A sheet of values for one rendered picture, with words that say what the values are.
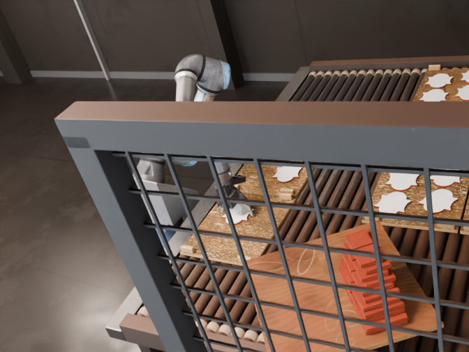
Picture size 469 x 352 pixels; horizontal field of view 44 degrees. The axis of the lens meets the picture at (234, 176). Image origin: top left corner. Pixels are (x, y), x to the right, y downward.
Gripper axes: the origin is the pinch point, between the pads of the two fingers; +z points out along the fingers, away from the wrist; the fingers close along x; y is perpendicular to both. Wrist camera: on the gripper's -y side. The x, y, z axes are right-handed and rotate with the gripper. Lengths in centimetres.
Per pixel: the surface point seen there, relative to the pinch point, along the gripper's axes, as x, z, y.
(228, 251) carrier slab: 6.5, 0.8, 21.2
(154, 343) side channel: -1, 5, 66
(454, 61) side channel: 61, 0, -138
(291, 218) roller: 22.2, 3.1, -4.6
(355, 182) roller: 41, 3, -31
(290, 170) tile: 10.7, -0.3, -31.9
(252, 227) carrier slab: 9.7, 0.8, 6.2
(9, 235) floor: -258, 94, -40
